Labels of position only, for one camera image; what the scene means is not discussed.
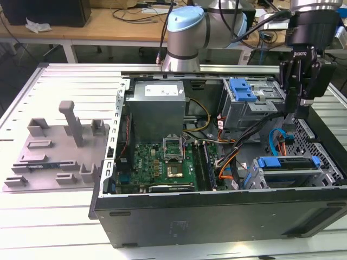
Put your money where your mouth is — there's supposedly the grey disk bay cage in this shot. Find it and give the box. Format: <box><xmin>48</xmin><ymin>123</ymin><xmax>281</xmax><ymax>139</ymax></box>
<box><xmin>240</xmin><ymin>155</ymin><xmax>339</xmax><ymax>190</ymax></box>

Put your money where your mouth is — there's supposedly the hard disk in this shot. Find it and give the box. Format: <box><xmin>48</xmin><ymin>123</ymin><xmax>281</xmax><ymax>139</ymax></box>
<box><xmin>243</xmin><ymin>155</ymin><xmax>324</xmax><ymax>189</ymax></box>

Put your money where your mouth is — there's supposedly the black computer tower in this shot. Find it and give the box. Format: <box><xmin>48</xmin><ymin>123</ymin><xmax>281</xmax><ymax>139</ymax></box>
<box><xmin>0</xmin><ymin>0</ymin><xmax>92</xmax><ymax>28</ymax></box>

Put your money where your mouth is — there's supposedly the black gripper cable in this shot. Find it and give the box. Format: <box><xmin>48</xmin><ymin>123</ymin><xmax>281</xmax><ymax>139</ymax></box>
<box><xmin>219</xmin><ymin>0</ymin><xmax>292</xmax><ymax>51</ymax></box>

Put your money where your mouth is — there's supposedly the green motherboard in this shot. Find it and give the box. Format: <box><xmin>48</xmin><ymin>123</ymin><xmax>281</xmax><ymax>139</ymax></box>
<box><xmin>115</xmin><ymin>140</ymin><xmax>228</xmax><ymax>194</ymax></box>

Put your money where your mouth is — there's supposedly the wooden desk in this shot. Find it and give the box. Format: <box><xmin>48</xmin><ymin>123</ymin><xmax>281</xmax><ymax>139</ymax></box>
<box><xmin>0</xmin><ymin>0</ymin><xmax>347</xmax><ymax>66</ymax></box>

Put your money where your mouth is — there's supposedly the CPU socket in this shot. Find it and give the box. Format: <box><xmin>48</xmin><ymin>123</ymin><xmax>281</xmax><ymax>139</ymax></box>
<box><xmin>165</xmin><ymin>161</ymin><xmax>185</xmax><ymax>179</ymax></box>

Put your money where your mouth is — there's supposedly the black wire bundle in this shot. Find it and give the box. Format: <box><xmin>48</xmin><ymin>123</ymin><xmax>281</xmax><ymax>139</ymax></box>
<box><xmin>215</xmin><ymin>109</ymin><xmax>294</xmax><ymax>190</ymax></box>

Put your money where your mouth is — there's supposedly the black graphics card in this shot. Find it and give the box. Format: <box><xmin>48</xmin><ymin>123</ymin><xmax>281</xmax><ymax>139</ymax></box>
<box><xmin>139</xmin><ymin>184</ymin><xmax>196</xmax><ymax>193</ymax></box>

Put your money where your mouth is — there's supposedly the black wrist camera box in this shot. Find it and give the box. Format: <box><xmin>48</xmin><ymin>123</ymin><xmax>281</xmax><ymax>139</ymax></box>
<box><xmin>311</xmin><ymin>58</ymin><xmax>338</xmax><ymax>99</ymax></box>

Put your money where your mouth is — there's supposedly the dark RAM stick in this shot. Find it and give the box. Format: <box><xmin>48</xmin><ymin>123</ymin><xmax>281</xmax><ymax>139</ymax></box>
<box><xmin>28</xmin><ymin>163</ymin><xmax>60</xmax><ymax>169</ymax></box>

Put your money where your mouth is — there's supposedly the grey power supply unit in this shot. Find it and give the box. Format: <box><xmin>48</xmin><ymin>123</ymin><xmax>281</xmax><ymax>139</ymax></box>
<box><xmin>124</xmin><ymin>81</ymin><xmax>188</xmax><ymax>144</ymax></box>

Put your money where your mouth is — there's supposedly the blue network cable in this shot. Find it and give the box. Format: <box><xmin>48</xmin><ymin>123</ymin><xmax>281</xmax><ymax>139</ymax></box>
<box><xmin>258</xmin><ymin>31</ymin><xmax>266</xmax><ymax>66</ymax></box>

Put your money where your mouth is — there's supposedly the black open PC case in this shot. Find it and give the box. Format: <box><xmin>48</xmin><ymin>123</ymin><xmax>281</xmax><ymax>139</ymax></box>
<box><xmin>88</xmin><ymin>64</ymin><xmax>347</xmax><ymax>249</ymax></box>

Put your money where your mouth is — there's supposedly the grey optical drive cage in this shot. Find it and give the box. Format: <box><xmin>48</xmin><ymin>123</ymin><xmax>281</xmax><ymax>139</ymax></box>
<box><xmin>221</xmin><ymin>78</ymin><xmax>293</xmax><ymax>131</ymax></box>

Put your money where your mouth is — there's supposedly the orange yellow drive wire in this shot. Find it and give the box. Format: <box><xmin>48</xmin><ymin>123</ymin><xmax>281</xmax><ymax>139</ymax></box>
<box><xmin>215</xmin><ymin>115</ymin><xmax>236</xmax><ymax>144</ymax></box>

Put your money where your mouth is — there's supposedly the orange red power wire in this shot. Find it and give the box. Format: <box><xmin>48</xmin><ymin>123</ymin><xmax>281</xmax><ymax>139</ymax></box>
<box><xmin>218</xmin><ymin>134</ymin><xmax>294</xmax><ymax>181</ymax></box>

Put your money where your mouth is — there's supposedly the crumpled clear plastic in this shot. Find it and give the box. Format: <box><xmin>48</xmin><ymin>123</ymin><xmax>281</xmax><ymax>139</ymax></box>
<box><xmin>25</xmin><ymin>17</ymin><xmax>52</xmax><ymax>34</ymax></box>

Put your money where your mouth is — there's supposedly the blue labelled RAM stick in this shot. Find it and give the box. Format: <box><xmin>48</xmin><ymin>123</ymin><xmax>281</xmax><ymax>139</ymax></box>
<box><xmin>202</xmin><ymin>142</ymin><xmax>218</xmax><ymax>191</ymax></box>

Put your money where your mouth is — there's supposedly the grey parts rack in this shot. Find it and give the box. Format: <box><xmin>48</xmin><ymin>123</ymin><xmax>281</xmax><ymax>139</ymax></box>
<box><xmin>2</xmin><ymin>100</ymin><xmax>112</xmax><ymax>193</ymax></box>

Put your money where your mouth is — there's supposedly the yellow black power cable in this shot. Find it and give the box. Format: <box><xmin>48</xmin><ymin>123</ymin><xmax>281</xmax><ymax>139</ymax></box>
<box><xmin>183</xmin><ymin>97</ymin><xmax>212</xmax><ymax>133</ymax></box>

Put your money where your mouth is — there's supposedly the metal socket cover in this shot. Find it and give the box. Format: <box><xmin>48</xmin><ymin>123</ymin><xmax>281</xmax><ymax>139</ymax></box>
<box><xmin>162</xmin><ymin>136</ymin><xmax>185</xmax><ymax>162</ymax></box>

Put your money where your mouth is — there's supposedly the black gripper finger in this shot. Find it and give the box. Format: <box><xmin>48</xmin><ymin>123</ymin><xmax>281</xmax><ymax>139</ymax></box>
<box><xmin>279</xmin><ymin>60</ymin><xmax>298</xmax><ymax>113</ymax></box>
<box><xmin>295</xmin><ymin>61</ymin><xmax>322</xmax><ymax>120</ymax></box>

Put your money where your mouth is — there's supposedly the black RAM slot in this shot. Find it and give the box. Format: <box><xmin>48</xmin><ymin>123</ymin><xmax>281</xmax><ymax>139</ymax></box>
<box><xmin>195</xmin><ymin>142</ymin><xmax>208</xmax><ymax>191</ymax></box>
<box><xmin>199</xmin><ymin>142</ymin><xmax>212</xmax><ymax>191</ymax></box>
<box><xmin>192</xmin><ymin>142</ymin><xmax>204</xmax><ymax>191</ymax></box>

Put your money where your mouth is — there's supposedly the blue drive latch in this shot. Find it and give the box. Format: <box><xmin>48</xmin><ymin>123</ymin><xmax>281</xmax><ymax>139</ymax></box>
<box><xmin>229</xmin><ymin>78</ymin><xmax>257</xmax><ymax>102</ymax></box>

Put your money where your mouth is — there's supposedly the blue data wire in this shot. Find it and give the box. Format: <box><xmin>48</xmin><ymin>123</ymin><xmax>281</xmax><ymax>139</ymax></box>
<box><xmin>268</xmin><ymin>128</ymin><xmax>287</xmax><ymax>157</ymax></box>

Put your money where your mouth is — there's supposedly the black arm base cable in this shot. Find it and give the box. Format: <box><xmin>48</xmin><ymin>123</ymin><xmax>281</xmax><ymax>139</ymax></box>
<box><xmin>156</xmin><ymin>0</ymin><xmax>175</xmax><ymax>66</ymax></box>

